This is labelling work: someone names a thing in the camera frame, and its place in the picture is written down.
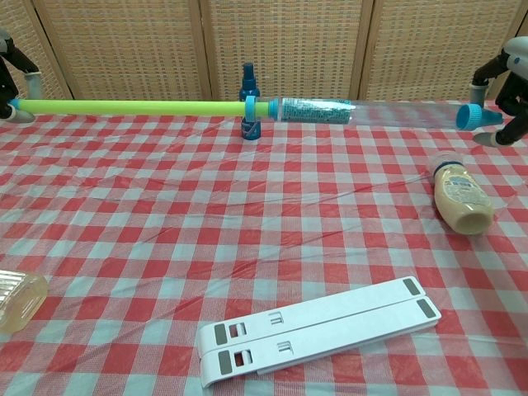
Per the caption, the long green blue water pump toy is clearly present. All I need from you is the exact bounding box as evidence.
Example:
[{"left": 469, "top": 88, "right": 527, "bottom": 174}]
[{"left": 10, "top": 95, "right": 504, "bottom": 132}]

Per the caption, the white folding laptop stand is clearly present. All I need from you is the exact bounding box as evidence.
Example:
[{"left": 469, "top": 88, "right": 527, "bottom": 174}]
[{"left": 195, "top": 276, "right": 442, "bottom": 389}]

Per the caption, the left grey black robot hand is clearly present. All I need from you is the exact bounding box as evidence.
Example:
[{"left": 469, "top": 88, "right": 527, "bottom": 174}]
[{"left": 0, "top": 28, "right": 42, "bottom": 123}]

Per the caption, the dark blue spray bottle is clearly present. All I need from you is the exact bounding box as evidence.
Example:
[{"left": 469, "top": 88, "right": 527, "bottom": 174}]
[{"left": 238, "top": 62, "right": 262, "bottom": 141}]

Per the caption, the clear bottle with yellow liquid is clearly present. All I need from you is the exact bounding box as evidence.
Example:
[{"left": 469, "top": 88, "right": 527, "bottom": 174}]
[{"left": 0, "top": 269, "right": 50, "bottom": 335}]

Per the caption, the red white checkered tablecloth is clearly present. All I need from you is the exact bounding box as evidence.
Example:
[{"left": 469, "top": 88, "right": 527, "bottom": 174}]
[{"left": 0, "top": 97, "right": 528, "bottom": 396}]

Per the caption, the wicker folding screen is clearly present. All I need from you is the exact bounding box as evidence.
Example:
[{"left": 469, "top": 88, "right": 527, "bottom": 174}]
[{"left": 0, "top": 0, "right": 528, "bottom": 119}]

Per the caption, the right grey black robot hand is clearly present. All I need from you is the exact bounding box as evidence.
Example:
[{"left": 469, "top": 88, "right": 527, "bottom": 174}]
[{"left": 469, "top": 35, "right": 528, "bottom": 146}]

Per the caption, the cream sauce squeeze bottle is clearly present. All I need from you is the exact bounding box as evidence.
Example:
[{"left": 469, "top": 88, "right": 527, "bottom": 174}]
[{"left": 427, "top": 151, "right": 494, "bottom": 236}]

